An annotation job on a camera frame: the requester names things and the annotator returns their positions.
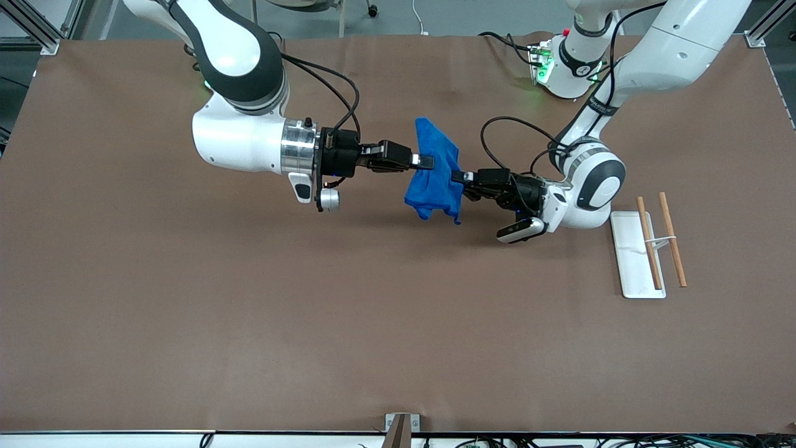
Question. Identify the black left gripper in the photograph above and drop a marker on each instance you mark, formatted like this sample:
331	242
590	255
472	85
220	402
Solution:
526	191

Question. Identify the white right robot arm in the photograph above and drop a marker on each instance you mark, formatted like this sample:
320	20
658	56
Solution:
236	137

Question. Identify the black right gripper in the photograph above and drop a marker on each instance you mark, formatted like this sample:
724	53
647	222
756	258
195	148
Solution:
341	155

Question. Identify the white towel rack wooden bars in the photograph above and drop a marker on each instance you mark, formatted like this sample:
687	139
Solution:
631	261

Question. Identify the aluminium frame strut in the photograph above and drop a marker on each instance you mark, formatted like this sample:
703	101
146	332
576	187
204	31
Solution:
758	36
43	38

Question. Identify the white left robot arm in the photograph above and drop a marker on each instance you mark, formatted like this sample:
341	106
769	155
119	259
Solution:
597	186

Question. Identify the office chair base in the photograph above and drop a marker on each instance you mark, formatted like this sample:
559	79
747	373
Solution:
342	18

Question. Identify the blue microfibre towel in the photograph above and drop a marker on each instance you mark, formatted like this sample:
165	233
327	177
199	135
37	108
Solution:
435	186

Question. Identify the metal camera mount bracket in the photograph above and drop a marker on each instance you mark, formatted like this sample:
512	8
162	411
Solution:
401	424

